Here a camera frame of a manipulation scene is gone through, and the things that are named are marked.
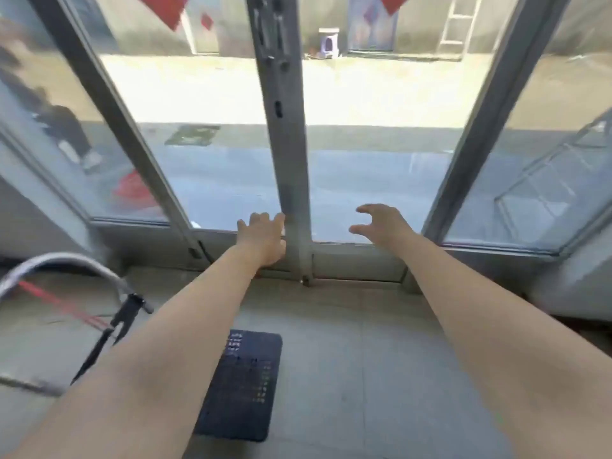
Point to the large red paper decoration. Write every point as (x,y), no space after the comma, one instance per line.
(165,9)

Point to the metal ladder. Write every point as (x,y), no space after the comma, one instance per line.
(459,28)

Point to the person's right forearm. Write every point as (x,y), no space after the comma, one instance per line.
(497,348)

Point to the black perforated floor mat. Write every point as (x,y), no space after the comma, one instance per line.
(241,384)

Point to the grey-framed side glass panel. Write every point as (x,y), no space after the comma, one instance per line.
(550,176)
(43,66)

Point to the person's left fingers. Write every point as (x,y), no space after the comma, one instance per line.
(266,218)

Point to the grey metal bar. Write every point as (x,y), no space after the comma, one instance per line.
(28,384)

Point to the black lever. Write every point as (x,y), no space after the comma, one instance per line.
(119,322)

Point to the person's left forearm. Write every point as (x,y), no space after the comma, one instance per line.
(158,358)

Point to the purple plastic stool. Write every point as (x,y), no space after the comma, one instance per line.
(329,42)

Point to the person's right hand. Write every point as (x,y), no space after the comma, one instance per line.
(385,227)

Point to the black door lock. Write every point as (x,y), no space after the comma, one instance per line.
(270,33)

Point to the red floor sticker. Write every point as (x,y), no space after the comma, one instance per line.
(134,191)

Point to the small red paper decoration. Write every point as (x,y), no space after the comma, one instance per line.
(206,21)

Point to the person's left hand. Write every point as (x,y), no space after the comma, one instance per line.
(262,243)

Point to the person's right thumb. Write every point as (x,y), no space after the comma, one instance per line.
(359,228)

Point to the grey-framed glass door with lock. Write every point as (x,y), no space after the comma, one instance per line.
(287,152)

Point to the dark drain cover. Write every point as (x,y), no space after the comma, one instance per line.
(192,135)

